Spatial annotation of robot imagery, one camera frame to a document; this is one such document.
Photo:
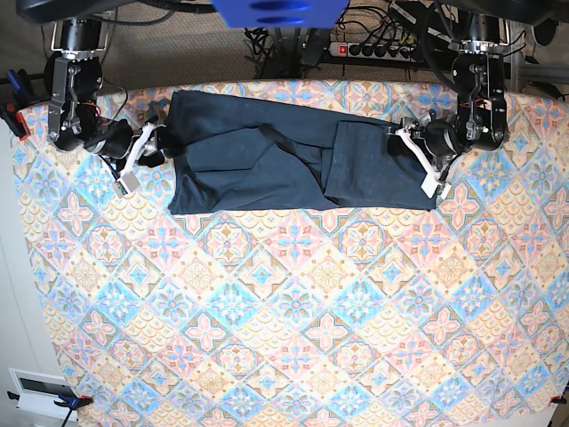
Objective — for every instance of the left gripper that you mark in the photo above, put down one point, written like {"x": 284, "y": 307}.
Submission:
{"x": 431, "y": 142}

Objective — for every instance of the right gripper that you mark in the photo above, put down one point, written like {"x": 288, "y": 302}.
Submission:
{"x": 114, "y": 145}

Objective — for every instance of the dark blue t-shirt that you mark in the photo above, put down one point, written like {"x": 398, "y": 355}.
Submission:
{"x": 241, "y": 154}

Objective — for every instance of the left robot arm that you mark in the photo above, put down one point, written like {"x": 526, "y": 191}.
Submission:
{"x": 480, "y": 121}

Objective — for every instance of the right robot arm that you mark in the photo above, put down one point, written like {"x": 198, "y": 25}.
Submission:
{"x": 73, "y": 77}

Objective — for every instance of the white power strip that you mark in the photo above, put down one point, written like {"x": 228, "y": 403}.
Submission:
{"x": 369, "y": 51}

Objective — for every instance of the upper left table clamp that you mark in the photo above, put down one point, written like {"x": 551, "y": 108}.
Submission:
{"x": 10, "y": 110}

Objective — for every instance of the table clamp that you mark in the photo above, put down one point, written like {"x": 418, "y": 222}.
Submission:
{"x": 558, "y": 400}
{"x": 73, "y": 401}
{"x": 10, "y": 110}

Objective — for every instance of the patterned tablecloth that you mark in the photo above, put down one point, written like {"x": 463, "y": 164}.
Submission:
{"x": 349, "y": 317}

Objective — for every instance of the lower left table clamp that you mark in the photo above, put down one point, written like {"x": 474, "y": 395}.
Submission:
{"x": 73, "y": 401}

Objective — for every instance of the lower right table clamp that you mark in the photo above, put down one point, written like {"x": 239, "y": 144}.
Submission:
{"x": 558, "y": 400}

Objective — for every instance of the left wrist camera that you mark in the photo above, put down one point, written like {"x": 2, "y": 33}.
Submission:
{"x": 432, "y": 187}

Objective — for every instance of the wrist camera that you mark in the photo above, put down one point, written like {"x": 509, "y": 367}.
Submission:
{"x": 125, "y": 184}
{"x": 432, "y": 187}

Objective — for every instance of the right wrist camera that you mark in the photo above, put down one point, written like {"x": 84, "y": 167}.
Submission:
{"x": 125, "y": 184}

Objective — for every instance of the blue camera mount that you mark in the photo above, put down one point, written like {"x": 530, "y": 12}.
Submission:
{"x": 280, "y": 13}

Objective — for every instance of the white wall outlet box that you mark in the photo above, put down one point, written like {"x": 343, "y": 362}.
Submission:
{"x": 38, "y": 393}

